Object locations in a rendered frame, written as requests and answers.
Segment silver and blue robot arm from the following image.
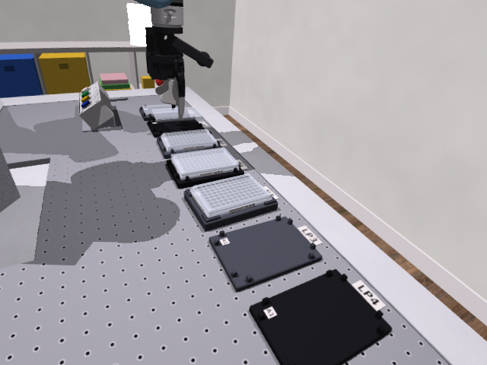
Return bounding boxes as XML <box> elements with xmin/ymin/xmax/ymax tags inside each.
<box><xmin>136</xmin><ymin>0</ymin><xmax>214</xmax><ymax>68</ymax></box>

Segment grey operator panel with coloured keys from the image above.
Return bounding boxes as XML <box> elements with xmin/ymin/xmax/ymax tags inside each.
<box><xmin>79</xmin><ymin>81</ymin><xmax>128</xmax><ymax>132</ymax></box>

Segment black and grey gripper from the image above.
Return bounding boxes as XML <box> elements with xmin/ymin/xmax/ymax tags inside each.
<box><xmin>145</xmin><ymin>26</ymin><xmax>185</xmax><ymax>121</ymax></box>

